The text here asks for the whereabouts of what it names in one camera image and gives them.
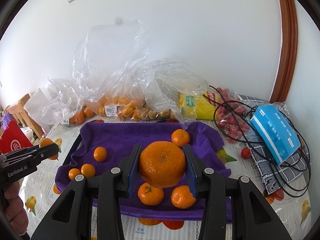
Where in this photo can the clear bag of small oranges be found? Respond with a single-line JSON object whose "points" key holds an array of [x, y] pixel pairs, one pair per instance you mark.
{"points": [[110, 67]]}

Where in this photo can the red paper bag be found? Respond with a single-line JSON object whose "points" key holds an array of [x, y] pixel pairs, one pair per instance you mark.
{"points": [[13, 140]]}

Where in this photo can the purple towel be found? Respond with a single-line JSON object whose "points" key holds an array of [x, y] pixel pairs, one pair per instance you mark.
{"points": [[125, 135]]}

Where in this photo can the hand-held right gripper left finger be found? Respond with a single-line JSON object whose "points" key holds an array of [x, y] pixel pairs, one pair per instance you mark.
{"points": [[132, 172]]}

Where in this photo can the wooden chair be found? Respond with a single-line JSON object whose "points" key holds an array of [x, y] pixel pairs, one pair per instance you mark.
{"points": [[25, 107]]}

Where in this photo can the bag of red fruits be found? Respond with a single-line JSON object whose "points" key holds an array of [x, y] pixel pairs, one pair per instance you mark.
{"points": [[232, 122]]}

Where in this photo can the person's left hand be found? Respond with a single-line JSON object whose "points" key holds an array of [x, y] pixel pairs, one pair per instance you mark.
{"points": [[16, 210]]}

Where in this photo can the small red tomato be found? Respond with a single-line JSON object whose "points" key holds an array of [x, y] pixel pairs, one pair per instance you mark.
{"points": [[245, 153]]}

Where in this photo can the blue tissue pack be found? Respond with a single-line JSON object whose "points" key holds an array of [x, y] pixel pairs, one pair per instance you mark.
{"points": [[275, 132]]}

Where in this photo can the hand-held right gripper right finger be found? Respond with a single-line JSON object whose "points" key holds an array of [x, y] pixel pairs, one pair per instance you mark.
{"points": [[190, 175]]}

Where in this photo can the fruit print tablecloth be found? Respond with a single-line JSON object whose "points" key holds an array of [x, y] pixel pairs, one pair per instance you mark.
{"points": [[250, 205]]}

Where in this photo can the small mandarin orange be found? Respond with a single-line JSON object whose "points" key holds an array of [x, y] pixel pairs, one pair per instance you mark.
{"points": [[73, 174], [88, 170], [46, 142], [180, 137], [100, 154]]}

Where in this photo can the brown wooden door frame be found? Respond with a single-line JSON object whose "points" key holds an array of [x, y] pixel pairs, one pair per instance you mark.
{"points": [[286, 42]]}

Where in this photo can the mandarin orange with stem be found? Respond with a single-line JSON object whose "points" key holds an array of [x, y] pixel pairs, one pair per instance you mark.
{"points": [[150, 194]]}

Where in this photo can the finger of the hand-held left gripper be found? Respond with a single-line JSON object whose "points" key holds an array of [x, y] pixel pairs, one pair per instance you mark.
{"points": [[32, 148], [45, 153]]}

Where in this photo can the grey checked cloth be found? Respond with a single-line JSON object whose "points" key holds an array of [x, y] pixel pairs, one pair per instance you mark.
{"points": [[272, 177]]}

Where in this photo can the white plastic bag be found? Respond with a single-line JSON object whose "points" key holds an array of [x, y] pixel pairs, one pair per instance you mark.
{"points": [[37, 105]]}

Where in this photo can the large mandarin orange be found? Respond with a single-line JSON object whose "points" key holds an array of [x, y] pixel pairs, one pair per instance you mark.
{"points": [[162, 165]]}

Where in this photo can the medium mandarin orange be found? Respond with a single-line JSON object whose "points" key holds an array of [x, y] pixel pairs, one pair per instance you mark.
{"points": [[182, 197]]}

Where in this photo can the clear bag of mandarins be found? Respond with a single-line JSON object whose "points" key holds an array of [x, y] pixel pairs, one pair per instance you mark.
{"points": [[62, 105]]}

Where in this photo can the black tray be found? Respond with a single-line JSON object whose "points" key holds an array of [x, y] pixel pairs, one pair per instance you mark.
{"points": [[75, 150]]}

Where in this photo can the yellow snack bag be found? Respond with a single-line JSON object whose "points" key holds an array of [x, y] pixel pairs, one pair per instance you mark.
{"points": [[200, 107]]}

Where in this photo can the clear bag of brown longans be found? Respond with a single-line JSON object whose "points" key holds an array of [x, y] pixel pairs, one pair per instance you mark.
{"points": [[175, 80]]}

